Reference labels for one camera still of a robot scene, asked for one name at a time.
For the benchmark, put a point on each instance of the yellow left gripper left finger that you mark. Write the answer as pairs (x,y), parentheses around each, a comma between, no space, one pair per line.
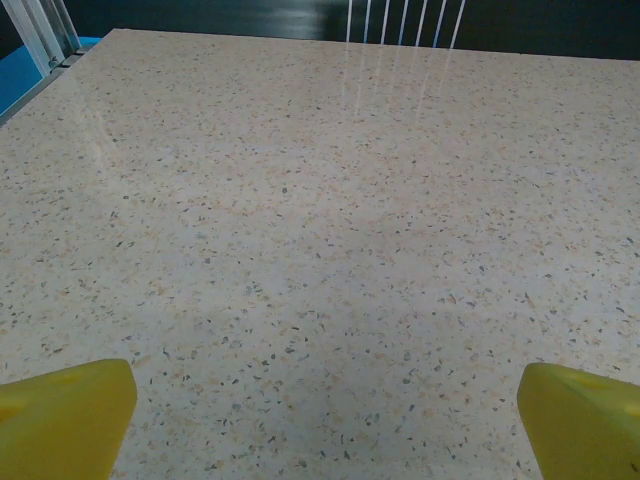
(60,420)

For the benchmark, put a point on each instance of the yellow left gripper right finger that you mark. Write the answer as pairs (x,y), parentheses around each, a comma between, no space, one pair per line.
(585,430)

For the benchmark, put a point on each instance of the blue-edged aluminium side rail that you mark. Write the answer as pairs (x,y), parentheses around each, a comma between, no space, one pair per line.
(20,95)

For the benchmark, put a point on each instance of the aluminium frame post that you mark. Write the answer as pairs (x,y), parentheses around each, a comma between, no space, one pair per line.
(36,30)

